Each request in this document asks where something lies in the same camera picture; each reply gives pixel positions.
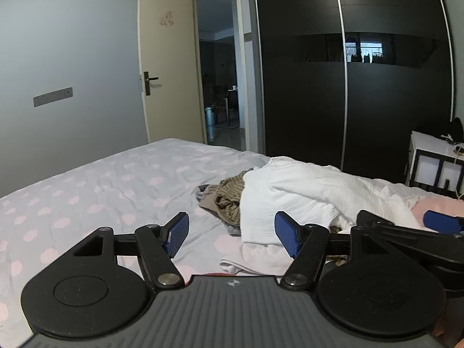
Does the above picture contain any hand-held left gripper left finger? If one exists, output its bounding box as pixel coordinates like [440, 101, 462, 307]
[65, 211, 191, 289]

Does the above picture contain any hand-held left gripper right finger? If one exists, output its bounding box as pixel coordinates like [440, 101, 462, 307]
[274, 211, 403, 291]

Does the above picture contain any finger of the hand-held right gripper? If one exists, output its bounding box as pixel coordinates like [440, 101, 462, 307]
[421, 209, 464, 233]
[356, 209, 464, 262]

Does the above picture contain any white textured shirt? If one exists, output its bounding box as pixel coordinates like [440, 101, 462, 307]
[241, 156, 430, 243]

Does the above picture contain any pale pink garment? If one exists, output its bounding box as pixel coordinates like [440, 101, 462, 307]
[220, 241, 291, 276]

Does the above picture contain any white nightstand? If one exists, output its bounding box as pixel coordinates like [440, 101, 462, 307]
[405, 130, 464, 198]

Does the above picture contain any brown striped garment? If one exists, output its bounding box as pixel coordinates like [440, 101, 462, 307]
[199, 174, 251, 234]

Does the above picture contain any bed with dotted grey sheet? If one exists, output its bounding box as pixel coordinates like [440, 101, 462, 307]
[0, 138, 464, 338]

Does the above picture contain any dark object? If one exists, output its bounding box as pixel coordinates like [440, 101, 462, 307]
[447, 117, 464, 142]

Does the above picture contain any black sliding wardrobe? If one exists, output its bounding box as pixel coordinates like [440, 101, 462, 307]
[252, 0, 455, 185]

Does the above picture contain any dark wooden chair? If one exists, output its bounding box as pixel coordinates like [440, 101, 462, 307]
[215, 86, 240, 128]

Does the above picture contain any cream door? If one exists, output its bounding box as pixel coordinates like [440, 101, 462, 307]
[138, 0, 207, 145]

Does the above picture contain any dark door handle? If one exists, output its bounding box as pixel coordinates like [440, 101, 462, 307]
[141, 72, 159, 97]

